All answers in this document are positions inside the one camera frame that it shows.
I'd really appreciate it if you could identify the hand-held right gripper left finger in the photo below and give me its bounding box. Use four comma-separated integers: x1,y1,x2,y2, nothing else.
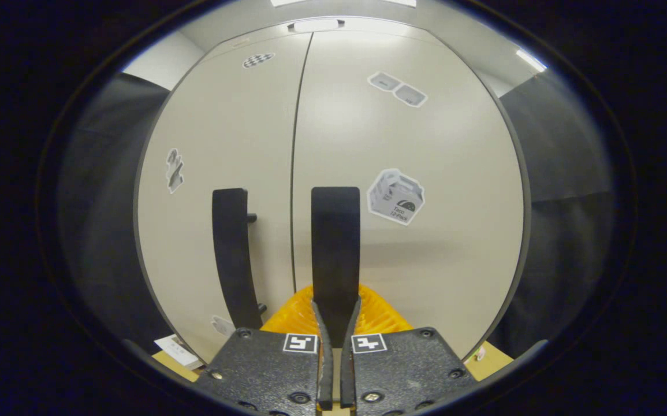
193,284,334,414

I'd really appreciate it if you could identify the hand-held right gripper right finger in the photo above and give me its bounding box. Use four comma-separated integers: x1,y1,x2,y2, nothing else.
340,283,479,414

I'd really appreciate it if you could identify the beige shoe cabinet door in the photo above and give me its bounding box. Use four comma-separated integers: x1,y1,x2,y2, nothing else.
290,29,533,362
134,32,314,362

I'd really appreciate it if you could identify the black vertical door handle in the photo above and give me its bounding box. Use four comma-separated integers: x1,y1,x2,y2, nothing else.
311,186,362,348
212,188,268,330

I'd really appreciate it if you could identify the beige double-door shoe cabinet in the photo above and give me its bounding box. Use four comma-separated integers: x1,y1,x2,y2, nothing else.
133,16,533,365

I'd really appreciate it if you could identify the white paper card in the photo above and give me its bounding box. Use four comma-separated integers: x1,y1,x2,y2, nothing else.
154,334,204,371

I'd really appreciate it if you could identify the black backdrop cloth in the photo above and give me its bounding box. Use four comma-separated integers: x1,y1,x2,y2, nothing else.
486,69,618,359
56,72,173,354

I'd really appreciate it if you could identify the small ceiling light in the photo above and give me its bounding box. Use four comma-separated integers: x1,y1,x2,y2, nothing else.
515,49,547,73

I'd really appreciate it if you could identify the long ceiling light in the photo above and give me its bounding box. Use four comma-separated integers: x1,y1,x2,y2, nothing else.
270,0,418,8

